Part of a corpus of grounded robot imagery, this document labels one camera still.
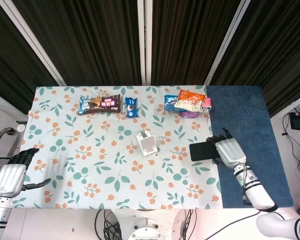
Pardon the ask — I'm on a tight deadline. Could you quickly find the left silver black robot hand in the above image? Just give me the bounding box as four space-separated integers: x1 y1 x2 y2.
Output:
0 147 52 198

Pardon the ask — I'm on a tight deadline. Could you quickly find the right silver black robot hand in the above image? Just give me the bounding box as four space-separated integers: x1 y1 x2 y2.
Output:
206 128 248 169

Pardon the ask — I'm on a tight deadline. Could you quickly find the black smartphone with blue frame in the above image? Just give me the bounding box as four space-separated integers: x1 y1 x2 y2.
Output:
189 141 222 162

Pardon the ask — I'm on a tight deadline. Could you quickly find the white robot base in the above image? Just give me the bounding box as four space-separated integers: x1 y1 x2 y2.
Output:
127 217 166 240

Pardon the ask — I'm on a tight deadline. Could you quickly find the white folding phone stand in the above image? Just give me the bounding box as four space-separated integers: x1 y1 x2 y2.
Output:
136 129 158 157

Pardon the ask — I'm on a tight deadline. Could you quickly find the dark blue table mat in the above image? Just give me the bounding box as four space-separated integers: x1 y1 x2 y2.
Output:
205 85 295 209

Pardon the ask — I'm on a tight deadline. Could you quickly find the purple packet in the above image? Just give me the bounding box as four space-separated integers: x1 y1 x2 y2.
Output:
181 111 200 119

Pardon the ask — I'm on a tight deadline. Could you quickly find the orange and white snack bag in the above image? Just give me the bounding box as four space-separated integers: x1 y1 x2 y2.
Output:
174 89 207 113

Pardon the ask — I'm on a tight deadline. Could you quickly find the floral orange fruit tablecloth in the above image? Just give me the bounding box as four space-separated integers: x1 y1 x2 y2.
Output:
11 85 225 210

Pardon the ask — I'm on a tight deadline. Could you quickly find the blue cookie packet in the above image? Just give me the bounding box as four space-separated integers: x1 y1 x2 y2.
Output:
124 96 140 119

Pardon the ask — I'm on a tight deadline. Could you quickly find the black pleated curtain panel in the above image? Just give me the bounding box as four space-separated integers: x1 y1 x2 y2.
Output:
151 0 241 86
0 0 58 106
209 0 300 117
12 0 142 86

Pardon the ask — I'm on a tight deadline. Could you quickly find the brown chocolate snack bag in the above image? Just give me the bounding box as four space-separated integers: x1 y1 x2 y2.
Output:
77 93 122 116

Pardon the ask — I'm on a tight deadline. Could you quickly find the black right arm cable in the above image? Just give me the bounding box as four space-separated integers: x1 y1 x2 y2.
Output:
204 163 278 240

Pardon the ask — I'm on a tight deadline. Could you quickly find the chrome metal handle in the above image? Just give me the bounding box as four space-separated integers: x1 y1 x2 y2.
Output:
0 126 16 151

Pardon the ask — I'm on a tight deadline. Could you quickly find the black cable bundle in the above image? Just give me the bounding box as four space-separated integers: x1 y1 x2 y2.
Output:
181 209 198 240
94 209 123 240

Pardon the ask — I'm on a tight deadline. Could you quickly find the white slanted frame post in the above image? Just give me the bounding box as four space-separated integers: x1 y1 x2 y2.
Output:
0 0 66 87
203 0 252 86

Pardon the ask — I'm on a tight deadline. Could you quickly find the white upright frame post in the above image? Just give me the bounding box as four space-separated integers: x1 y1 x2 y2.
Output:
136 0 153 86

